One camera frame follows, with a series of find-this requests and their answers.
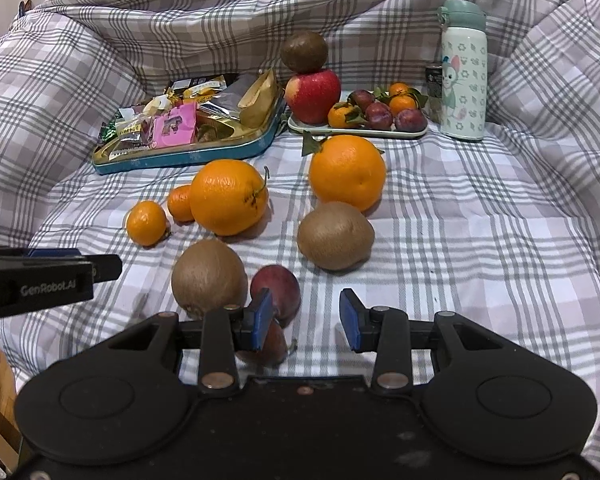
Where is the blue tin tray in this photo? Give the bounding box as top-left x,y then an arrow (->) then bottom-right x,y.
91,72 -> 287,176

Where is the dark red plum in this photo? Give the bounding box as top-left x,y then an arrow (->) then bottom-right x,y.
395,108 -> 428,132
364,102 -> 394,131
235,317 -> 298,366
250,265 -> 302,328
347,90 -> 377,111

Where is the grey plaid blanket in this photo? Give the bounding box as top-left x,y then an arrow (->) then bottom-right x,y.
0,0 -> 600,480

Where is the brown kiwi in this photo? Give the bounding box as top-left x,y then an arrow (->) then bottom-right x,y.
297,201 -> 376,272
171,239 -> 249,320

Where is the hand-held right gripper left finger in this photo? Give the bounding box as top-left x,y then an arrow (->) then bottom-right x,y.
107,287 -> 276,393

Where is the small mandarin with leaves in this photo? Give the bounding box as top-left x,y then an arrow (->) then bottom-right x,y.
327,101 -> 367,129

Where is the dark brown round fruit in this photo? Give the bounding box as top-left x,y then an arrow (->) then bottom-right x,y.
281,30 -> 329,73

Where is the white bottle with green lid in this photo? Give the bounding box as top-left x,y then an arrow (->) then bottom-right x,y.
437,0 -> 488,142

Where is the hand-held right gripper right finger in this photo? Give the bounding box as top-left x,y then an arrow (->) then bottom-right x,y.
339,287 -> 521,396

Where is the white rectangular plate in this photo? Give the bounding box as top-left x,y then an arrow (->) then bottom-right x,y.
287,89 -> 429,139

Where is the pile of snack packets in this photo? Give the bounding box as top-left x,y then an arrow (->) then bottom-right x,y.
97,69 -> 281,153

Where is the large orange with leaf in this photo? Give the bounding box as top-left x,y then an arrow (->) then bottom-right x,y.
301,132 -> 387,213

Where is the red apple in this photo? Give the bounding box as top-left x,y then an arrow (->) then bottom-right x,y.
285,68 -> 342,126

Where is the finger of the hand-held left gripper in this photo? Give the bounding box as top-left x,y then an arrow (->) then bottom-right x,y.
0,246 -> 84,260
90,253 -> 124,285

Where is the dark can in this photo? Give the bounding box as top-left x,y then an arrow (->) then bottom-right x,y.
425,62 -> 445,122

